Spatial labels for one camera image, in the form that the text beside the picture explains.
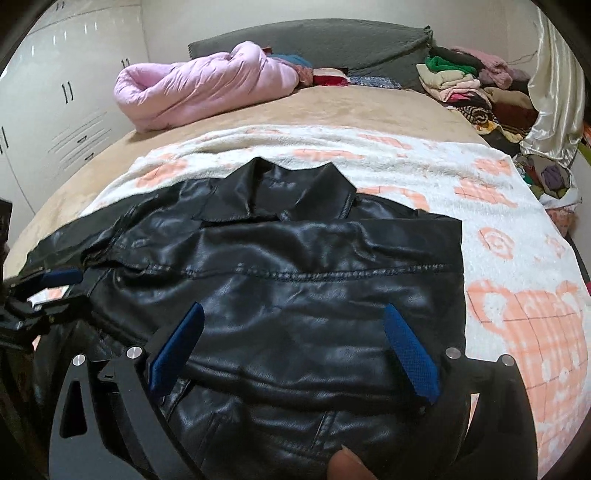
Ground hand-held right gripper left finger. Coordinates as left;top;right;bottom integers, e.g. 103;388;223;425
48;302;206;480

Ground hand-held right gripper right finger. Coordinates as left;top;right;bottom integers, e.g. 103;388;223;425
384;304;539;480

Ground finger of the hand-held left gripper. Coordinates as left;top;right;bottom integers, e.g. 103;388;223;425
2;268;85;298

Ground black leather jacket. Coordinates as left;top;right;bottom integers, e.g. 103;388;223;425
21;157;467;480

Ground pile of folded clothes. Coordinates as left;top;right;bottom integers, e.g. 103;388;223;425
416;45;540;141

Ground colourful clothes by headboard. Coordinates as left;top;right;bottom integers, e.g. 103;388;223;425
270;53;402;90

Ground white blanket with orange print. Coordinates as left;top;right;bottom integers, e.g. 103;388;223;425
28;124;591;480

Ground white wardrobe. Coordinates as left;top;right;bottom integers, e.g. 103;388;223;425
0;4;151;217

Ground pink quilted comforter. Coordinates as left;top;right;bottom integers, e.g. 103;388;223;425
114;41;301;134

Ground beige bed sheet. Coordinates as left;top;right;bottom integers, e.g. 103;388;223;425
4;85;491;278

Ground cream satin curtain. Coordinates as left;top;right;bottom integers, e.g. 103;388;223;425
519;9;587;158

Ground grey headboard cushion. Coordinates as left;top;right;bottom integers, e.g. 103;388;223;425
188;18;437;90

